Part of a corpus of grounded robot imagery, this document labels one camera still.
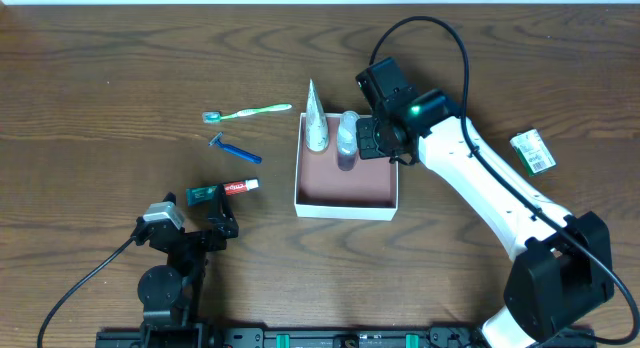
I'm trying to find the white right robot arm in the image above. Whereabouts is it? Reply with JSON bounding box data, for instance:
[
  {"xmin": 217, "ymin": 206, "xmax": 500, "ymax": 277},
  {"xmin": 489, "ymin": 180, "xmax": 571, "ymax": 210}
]
[{"xmin": 356, "ymin": 58, "xmax": 614, "ymax": 347}]

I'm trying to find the red green toothpaste tube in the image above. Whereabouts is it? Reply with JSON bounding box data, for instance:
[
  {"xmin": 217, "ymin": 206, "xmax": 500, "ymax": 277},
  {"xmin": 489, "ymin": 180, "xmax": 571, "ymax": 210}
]
[{"xmin": 186, "ymin": 178, "xmax": 260, "ymax": 206}]

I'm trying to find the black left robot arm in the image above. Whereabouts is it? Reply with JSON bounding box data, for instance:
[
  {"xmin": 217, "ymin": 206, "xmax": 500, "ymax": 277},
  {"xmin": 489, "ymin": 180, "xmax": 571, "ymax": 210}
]
[{"xmin": 132, "ymin": 185, "xmax": 239, "ymax": 329}]

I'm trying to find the green white soap box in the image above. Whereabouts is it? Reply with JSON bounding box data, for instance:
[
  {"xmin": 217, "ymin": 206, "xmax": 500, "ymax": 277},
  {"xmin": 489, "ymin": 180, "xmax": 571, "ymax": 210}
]
[{"xmin": 510, "ymin": 129, "xmax": 556, "ymax": 176}]

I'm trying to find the clear hand sanitizer bottle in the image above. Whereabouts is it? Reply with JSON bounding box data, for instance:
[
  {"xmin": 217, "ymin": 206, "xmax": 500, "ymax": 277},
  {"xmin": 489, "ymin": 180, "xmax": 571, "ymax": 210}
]
[{"xmin": 336, "ymin": 111, "xmax": 360, "ymax": 171}]

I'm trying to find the black left camera cable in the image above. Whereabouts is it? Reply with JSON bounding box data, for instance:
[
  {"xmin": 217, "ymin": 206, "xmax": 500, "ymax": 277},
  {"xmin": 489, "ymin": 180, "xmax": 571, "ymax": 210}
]
[{"xmin": 36, "ymin": 236, "xmax": 137, "ymax": 348}]

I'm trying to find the black right camera cable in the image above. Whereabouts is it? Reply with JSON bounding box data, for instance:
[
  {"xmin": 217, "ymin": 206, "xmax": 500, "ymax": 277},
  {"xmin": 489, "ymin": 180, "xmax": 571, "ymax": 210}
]
[{"xmin": 368, "ymin": 15, "xmax": 640, "ymax": 348}]

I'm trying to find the blue disposable razor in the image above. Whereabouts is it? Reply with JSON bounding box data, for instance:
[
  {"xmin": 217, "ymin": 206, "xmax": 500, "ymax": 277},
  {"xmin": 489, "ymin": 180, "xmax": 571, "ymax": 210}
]
[{"xmin": 208, "ymin": 132, "xmax": 262, "ymax": 164}]

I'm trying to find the green white toothbrush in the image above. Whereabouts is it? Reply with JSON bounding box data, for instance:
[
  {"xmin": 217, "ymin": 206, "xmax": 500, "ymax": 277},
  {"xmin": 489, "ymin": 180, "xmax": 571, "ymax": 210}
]
[{"xmin": 202, "ymin": 103, "xmax": 292, "ymax": 124}]

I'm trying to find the black camera cable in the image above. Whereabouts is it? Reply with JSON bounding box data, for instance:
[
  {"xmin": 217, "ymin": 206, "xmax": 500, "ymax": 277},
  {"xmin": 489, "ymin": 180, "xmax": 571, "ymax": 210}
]
[
  {"xmin": 368, "ymin": 15, "xmax": 640, "ymax": 348},
  {"xmin": 36, "ymin": 236, "xmax": 137, "ymax": 348}
]

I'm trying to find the white box with pink interior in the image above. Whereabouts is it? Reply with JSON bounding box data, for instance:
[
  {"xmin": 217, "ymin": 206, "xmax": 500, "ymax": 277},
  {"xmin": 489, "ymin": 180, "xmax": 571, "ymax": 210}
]
[{"xmin": 293, "ymin": 113, "xmax": 399, "ymax": 221}]

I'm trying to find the black mounting rail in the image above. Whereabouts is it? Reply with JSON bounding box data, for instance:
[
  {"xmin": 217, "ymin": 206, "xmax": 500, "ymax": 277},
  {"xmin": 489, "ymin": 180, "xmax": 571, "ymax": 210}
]
[{"xmin": 95, "ymin": 324, "xmax": 487, "ymax": 348}]

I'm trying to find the white lotion tube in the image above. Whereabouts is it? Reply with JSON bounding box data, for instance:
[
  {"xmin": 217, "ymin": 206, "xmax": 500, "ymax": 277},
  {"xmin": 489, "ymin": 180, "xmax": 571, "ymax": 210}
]
[{"xmin": 305, "ymin": 80, "xmax": 329, "ymax": 153}]

